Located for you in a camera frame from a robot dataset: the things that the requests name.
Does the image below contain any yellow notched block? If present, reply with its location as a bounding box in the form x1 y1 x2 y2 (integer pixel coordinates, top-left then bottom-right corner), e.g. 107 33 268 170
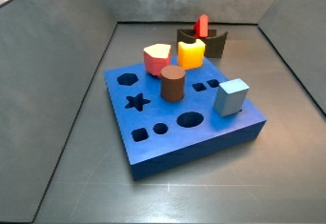
177 39 206 70

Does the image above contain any brown cylinder block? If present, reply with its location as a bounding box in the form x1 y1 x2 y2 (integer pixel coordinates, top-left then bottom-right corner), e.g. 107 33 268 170
161 65 186 102

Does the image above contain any light blue rectangular block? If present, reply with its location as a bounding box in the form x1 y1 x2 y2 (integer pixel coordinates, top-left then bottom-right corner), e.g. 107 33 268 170
214 78 250 116

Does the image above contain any black curved stand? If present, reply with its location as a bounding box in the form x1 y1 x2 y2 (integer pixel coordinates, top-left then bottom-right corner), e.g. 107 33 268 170
177 29 229 58

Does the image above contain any pink pentagon block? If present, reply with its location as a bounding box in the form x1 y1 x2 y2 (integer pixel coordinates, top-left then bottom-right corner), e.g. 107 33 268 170
145 44 171 76

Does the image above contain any red square-circle object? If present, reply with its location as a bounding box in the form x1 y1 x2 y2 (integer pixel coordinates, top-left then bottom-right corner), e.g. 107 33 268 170
194 14 209 38

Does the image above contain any blue shape-sorter fixture block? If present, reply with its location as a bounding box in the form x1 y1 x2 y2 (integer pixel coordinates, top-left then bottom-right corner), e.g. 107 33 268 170
105 61 266 180

